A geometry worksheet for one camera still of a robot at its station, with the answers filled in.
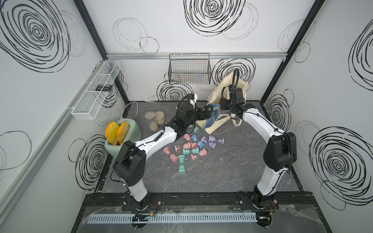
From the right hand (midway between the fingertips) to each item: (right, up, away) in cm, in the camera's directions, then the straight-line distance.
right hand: (225, 100), depth 91 cm
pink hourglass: (-24, -24, +6) cm, 35 cm away
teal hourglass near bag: (-18, -20, +9) cm, 28 cm away
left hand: (-13, -5, -11) cm, 17 cm away
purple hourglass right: (-1, -26, +3) cm, 26 cm away
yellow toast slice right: (-59, -18, -13) cm, 63 cm away
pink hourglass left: (-32, -35, -4) cm, 48 cm away
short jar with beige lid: (-44, -11, +10) cm, 46 cm away
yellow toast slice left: (-65, -18, -14) cm, 68 cm away
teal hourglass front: (-27, -41, -8) cm, 50 cm away
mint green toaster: (-55, -21, -8) cm, 59 cm away
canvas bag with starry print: (-5, +4, -12) cm, 14 cm away
